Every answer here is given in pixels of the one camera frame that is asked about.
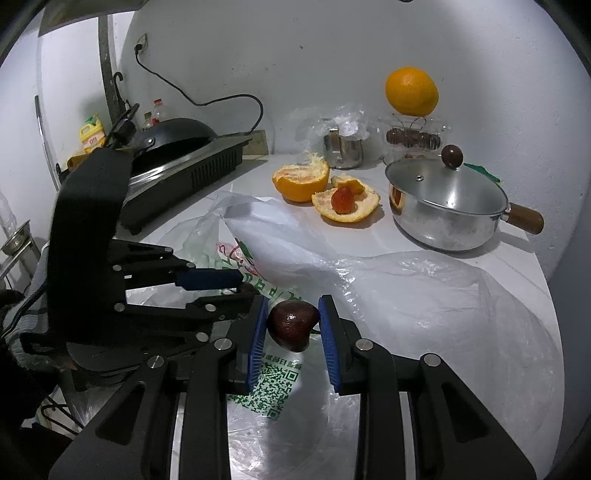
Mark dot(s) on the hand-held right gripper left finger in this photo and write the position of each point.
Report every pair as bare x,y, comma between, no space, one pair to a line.
257,344

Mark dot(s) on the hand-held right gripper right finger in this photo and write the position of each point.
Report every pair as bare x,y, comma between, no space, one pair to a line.
328,344

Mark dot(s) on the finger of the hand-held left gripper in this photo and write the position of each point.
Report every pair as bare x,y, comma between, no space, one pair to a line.
207,278
221,304

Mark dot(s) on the dark red cherry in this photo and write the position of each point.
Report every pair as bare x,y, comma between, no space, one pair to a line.
291,323

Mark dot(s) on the green printed plastic bag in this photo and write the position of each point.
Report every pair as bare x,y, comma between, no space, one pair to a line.
272,240

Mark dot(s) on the orange peel half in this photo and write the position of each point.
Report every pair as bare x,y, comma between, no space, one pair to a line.
300,182
364,207

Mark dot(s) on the large red strawberry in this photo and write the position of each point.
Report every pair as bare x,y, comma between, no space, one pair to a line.
343,201

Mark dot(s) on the small metal bowl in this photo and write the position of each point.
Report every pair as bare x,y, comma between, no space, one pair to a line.
16,237

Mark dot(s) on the yellow oil bottle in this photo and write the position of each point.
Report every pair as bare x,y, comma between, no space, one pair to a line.
92,136

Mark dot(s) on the black induction cooker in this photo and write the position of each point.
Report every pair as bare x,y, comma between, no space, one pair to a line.
207,166

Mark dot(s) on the clear plastic bag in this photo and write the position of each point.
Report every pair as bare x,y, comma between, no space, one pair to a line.
438,300

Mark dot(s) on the small dark bottle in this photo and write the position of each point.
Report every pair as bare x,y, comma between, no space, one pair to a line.
147,121

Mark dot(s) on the red cap bottle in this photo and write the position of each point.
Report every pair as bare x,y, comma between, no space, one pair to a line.
158,111

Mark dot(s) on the black hooked rod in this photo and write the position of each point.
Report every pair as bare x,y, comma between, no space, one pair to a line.
121,92

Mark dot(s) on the beige board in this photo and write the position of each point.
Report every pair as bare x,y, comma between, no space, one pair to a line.
257,143

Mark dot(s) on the grey vertical pipe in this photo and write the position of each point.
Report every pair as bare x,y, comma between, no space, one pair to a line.
105,60

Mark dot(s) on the stainless steel cup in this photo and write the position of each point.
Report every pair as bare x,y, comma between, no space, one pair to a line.
344,150

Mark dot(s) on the steel pot lid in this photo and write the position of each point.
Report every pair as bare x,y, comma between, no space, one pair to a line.
443,184

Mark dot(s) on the crumpled clear plastic wrap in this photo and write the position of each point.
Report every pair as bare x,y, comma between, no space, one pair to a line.
346,117

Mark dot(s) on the range hood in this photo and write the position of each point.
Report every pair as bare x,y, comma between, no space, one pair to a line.
69,16

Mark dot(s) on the clear plastic container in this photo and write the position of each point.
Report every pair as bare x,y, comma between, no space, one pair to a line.
411,137

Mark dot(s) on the whole orange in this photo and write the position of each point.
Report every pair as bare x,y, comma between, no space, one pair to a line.
411,91

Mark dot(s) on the white wall outlet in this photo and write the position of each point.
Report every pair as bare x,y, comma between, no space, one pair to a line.
141,42

